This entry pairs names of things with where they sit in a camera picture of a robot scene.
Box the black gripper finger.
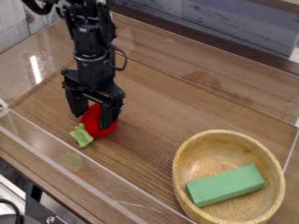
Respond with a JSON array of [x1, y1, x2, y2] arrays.
[[99, 100, 124, 130], [65, 87, 89, 117]]

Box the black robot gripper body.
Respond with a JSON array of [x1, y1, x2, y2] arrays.
[[60, 53, 125, 103]]

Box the red plush strawberry toy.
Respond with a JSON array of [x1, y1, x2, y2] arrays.
[[69, 103, 117, 148]]

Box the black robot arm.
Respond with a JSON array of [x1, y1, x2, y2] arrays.
[[21, 0, 125, 130]]

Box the wooden bowl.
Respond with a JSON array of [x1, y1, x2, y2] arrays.
[[172, 129, 286, 224]]

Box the green rectangular block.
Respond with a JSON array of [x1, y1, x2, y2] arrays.
[[186, 164, 266, 207]]

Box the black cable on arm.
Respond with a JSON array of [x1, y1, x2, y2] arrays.
[[109, 45, 128, 72]]

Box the black metal table frame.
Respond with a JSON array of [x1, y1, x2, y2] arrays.
[[24, 183, 81, 224]]

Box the black cable lower left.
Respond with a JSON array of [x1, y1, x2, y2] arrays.
[[0, 199, 24, 224]]

